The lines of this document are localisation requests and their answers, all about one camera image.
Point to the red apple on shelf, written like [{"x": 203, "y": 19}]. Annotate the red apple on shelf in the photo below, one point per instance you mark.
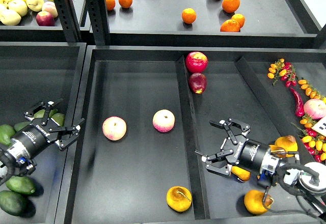
[{"x": 44, "y": 18}]

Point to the cherry tomato bunch lower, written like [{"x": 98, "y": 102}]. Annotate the cherry tomato bunch lower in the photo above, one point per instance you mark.
[{"x": 312, "y": 140}]

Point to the pink apple centre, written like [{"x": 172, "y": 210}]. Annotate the pink apple centre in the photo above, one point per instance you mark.
[{"x": 163, "y": 120}]

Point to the black upper left shelf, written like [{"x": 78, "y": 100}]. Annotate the black upper left shelf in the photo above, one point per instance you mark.
[{"x": 29, "y": 31}]

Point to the pale yellow apple front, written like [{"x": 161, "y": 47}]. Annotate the pale yellow apple front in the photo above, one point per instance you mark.
[{"x": 10, "y": 17}]

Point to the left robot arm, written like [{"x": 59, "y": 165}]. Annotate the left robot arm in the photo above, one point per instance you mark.
[{"x": 20, "y": 168}]

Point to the dark red apple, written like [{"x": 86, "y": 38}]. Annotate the dark red apple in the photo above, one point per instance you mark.
[{"x": 197, "y": 83}]

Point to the black shelf upright right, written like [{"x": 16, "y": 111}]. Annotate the black shelf upright right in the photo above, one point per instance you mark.
[{"x": 99, "y": 21}]

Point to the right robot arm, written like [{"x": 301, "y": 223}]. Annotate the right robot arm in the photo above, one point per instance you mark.
[{"x": 300, "y": 180}]

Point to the black left tray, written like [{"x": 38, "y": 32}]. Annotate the black left tray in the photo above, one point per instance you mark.
[{"x": 33, "y": 72}]

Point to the pink apple right tray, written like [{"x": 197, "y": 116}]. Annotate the pink apple right tray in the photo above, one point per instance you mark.
[{"x": 315, "y": 108}]

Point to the white label card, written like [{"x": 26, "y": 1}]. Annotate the white label card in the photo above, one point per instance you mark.
[{"x": 320, "y": 126}]

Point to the pink apple left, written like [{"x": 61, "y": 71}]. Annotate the pink apple left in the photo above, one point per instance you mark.
[{"x": 114, "y": 128}]

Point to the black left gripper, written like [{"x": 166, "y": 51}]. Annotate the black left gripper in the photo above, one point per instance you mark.
[{"x": 41, "y": 131}]

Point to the black shelf upright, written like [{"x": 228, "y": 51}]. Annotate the black shelf upright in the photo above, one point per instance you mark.
[
  {"x": 68, "y": 20},
  {"x": 99, "y": 21}
]

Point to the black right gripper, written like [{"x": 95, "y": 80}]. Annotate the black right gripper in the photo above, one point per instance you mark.
[{"x": 237, "y": 150}]

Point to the pale yellow apple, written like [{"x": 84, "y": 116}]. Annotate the pale yellow apple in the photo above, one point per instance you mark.
[
  {"x": 10, "y": 17},
  {"x": 18, "y": 6}
]

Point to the orange right small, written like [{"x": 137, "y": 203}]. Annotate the orange right small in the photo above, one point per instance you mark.
[{"x": 239, "y": 18}]

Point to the orange front right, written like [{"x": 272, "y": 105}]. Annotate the orange front right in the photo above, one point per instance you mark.
[{"x": 230, "y": 25}]

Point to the pale apple with stem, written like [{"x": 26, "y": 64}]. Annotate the pale apple with stem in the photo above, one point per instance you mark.
[{"x": 35, "y": 5}]

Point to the black shelf upright left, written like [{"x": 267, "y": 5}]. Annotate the black shelf upright left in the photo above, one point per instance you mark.
[{"x": 68, "y": 20}]

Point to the pink apple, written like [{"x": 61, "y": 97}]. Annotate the pink apple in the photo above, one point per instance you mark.
[
  {"x": 163, "y": 120},
  {"x": 114, "y": 128}
]

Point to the cherry tomato bunch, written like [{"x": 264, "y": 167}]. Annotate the cherry tomato bunch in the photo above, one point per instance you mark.
[
  {"x": 312, "y": 140},
  {"x": 283, "y": 71}
]

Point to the yellow pear brown spot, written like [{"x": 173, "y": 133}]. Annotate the yellow pear brown spot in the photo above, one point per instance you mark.
[{"x": 288, "y": 143}]

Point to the red chili pepper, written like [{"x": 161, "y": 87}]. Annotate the red chili pepper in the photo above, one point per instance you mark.
[{"x": 299, "y": 105}]

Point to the orange cherry tomato vine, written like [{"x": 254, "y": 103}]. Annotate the orange cherry tomato vine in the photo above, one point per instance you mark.
[{"x": 310, "y": 91}]

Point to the pale yellow apple middle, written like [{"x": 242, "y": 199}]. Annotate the pale yellow apple middle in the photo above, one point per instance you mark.
[{"x": 18, "y": 6}]

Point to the peach coloured fruit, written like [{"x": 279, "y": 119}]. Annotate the peach coloured fruit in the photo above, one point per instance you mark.
[{"x": 50, "y": 8}]

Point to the black middle divided tray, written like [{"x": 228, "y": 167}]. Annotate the black middle divided tray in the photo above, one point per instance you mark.
[{"x": 126, "y": 181}]

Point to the dark avocado bottom left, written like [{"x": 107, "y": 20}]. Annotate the dark avocado bottom left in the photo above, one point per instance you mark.
[{"x": 13, "y": 203}]

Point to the cherry tomato bunch top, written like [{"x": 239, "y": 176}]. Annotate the cherry tomato bunch top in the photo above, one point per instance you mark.
[{"x": 283, "y": 71}]

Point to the black upper right shelf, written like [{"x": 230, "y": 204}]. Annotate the black upper right shelf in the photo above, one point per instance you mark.
[{"x": 268, "y": 24}]

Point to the bright red apple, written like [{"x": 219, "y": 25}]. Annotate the bright red apple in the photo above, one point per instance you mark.
[{"x": 196, "y": 62}]

